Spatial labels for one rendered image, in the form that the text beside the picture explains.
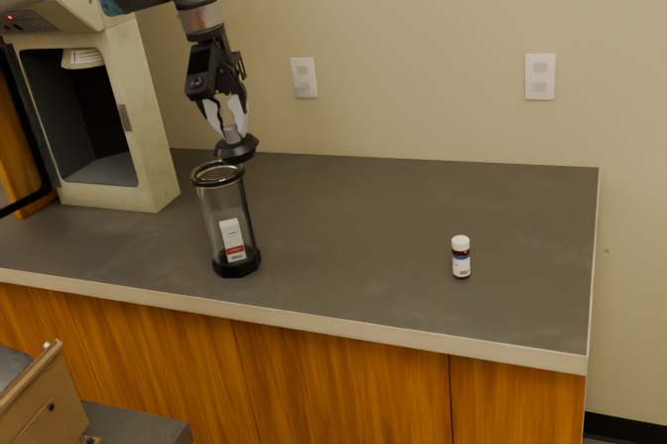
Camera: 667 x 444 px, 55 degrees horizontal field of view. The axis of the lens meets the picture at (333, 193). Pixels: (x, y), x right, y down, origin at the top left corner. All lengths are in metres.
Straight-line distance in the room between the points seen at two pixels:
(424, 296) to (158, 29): 1.20
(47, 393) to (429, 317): 0.62
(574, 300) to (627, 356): 0.85
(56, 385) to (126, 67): 0.84
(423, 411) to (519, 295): 0.30
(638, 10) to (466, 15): 0.38
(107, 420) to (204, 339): 0.38
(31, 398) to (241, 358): 0.57
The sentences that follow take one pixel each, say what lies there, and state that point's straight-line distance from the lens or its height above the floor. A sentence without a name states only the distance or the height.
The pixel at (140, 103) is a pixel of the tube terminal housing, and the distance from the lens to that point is 1.64.
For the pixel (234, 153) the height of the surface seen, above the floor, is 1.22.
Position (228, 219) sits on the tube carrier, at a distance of 1.28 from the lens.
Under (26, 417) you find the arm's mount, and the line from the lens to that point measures 0.96.
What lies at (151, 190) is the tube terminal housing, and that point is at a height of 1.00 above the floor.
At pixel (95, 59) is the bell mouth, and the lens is 1.66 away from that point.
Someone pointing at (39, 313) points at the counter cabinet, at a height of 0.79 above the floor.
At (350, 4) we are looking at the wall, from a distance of 1.71.
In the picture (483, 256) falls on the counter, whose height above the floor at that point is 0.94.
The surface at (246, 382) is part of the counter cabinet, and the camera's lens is 1.47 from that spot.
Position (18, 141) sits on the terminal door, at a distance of 1.80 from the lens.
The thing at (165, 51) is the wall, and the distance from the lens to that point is 2.04.
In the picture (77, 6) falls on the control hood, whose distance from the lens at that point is 1.51.
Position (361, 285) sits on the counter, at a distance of 1.26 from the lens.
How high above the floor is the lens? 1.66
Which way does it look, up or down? 26 degrees down
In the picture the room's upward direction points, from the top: 8 degrees counter-clockwise
